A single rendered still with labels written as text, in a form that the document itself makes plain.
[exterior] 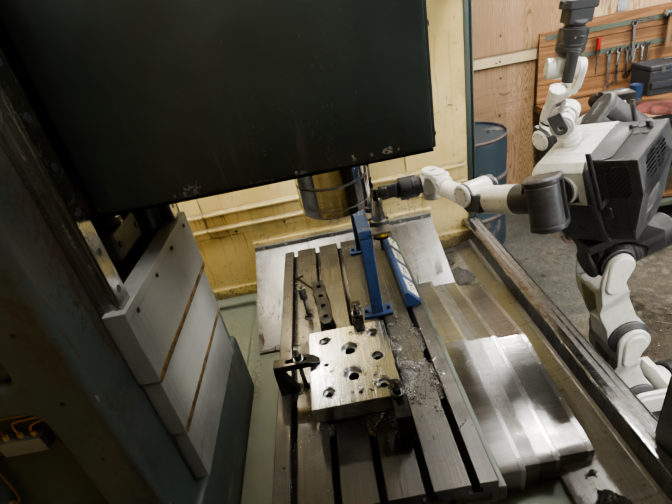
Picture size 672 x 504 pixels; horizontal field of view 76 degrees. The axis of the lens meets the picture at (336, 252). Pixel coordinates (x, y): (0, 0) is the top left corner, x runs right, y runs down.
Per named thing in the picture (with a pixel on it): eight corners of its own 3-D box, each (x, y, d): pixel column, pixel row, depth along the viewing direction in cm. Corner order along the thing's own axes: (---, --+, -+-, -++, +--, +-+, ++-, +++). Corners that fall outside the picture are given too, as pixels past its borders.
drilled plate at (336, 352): (384, 332, 133) (382, 319, 131) (405, 406, 108) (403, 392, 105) (312, 346, 133) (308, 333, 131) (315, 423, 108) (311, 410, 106)
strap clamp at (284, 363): (326, 379, 126) (315, 340, 119) (326, 387, 123) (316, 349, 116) (282, 387, 126) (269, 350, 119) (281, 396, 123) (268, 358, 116)
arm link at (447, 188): (459, 193, 161) (497, 207, 144) (437, 202, 158) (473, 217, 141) (458, 166, 156) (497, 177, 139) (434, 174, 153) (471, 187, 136)
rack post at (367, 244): (390, 304, 151) (379, 230, 136) (393, 314, 146) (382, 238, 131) (362, 310, 151) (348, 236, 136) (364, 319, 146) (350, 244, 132)
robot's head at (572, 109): (584, 123, 126) (578, 95, 122) (579, 141, 120) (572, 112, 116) (560, 129, 130) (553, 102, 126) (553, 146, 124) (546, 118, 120)
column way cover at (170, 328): (238, 347, 146) (185, 210, 121) (214, 479, 104) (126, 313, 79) (224, 349, 146) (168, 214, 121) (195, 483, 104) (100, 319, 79)
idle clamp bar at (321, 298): (326, 293, 164) (323, 279, 161) (338, 336, 141) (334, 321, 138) (314, 296, 164) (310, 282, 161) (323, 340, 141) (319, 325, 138)
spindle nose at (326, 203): (304, 197, 105) (293, 149, 99) (369, 186, 104) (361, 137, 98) (299, 226, 91) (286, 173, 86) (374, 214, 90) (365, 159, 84)
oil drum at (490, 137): (498, 218, 372) (499, 116, 329) (514, 254, 321) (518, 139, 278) (427, 226, 384) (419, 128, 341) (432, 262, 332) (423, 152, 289)
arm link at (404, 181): (376, 181, 172) (405, 175, 172) (380, 204, 173) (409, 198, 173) (378, 179, 160) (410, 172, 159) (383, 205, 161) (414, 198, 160)
